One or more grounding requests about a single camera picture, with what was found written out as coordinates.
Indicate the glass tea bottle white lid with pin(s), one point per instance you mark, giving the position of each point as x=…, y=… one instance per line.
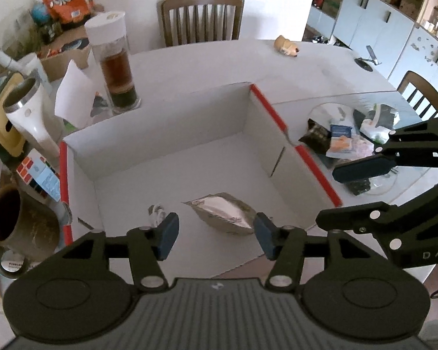
x=116, y=65

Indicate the wooden slat-back chair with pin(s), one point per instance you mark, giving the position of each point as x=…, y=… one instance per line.
x=200, y=2
x=423, y=84

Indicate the tan animal toy figure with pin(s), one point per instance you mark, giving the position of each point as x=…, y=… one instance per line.
x=286, y=45

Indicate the white and green packet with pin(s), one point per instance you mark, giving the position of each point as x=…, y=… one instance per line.
x=372, y=127

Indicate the light blue cabinet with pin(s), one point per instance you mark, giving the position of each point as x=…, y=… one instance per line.
x=372, y=25

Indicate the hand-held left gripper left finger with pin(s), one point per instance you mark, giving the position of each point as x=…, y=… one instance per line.
x=168, y=235

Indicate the silver snack packet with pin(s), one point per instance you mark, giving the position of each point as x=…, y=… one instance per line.
x=219, y=209

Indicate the brown ceramic mug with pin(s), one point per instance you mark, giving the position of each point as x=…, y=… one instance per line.
x=33, y=226

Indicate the glass turntable fish print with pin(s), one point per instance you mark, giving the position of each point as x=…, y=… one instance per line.
x=295, y=116

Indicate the white marble desktop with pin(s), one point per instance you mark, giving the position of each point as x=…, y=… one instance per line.
x=222, y=65

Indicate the dark green packet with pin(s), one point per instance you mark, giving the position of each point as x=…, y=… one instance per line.
x=359, y=186

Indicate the black packet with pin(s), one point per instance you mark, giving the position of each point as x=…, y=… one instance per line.
x=388, y=113

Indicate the orange packet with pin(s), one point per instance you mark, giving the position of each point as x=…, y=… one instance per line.
x=341, y=147

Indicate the white clear snack packet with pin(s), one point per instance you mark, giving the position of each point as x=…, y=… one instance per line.
x=361, y=146

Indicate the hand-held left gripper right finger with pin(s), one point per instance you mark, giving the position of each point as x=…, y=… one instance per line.
x=264, y=235

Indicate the clear round plate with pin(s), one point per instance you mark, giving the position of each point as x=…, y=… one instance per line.
x=328, y=111

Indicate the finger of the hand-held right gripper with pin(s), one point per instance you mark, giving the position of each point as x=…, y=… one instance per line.
x=361, y=167
x=350, y=218

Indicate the white thermos mug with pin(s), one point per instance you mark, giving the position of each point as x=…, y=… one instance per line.
x=33, y=120

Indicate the white paper sheet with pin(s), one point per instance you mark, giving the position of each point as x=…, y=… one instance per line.
x=73, y=94

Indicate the brown cardboard carton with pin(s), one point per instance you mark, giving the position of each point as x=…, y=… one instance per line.
x=65, y=62

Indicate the dark snack packet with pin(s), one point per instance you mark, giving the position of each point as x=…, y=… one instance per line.
x=314, y=136

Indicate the colourful puzzle cube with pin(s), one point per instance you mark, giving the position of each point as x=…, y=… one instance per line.
x=27, y=167

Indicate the small clear wrapper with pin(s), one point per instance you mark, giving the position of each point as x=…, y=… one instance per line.
x=155, y=215

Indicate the orange snack bag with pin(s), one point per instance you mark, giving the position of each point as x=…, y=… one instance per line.
x=65, y=0

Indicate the light blue card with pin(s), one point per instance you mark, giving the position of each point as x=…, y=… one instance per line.
x=47, y=184

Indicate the white cardboard box red edges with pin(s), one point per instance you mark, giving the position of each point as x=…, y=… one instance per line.
x=168, y=160

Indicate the blue globe ornament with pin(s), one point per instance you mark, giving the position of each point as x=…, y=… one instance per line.
x=42, y=12

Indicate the yellow lidded container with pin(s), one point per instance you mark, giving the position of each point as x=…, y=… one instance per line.
x=0, y=116

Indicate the dark blue packet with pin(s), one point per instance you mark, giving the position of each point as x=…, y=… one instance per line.
x=341, y=131

